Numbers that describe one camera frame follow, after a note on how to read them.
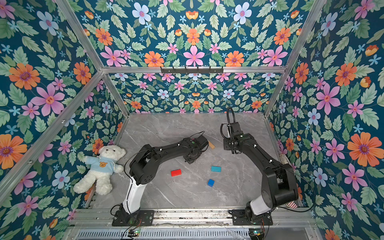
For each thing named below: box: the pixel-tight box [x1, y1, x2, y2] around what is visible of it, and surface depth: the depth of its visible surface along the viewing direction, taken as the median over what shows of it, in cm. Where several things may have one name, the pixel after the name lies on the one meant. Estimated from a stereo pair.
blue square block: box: [207, 179, 215, 188], surface depth 87 cm
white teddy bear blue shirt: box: [73, 145, 126, 195], surface depth 85 cm
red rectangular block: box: [170, 168, 182, 177], surface depth 91 cm
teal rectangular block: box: [210, 166, 222, 173], surface depth 93 cm
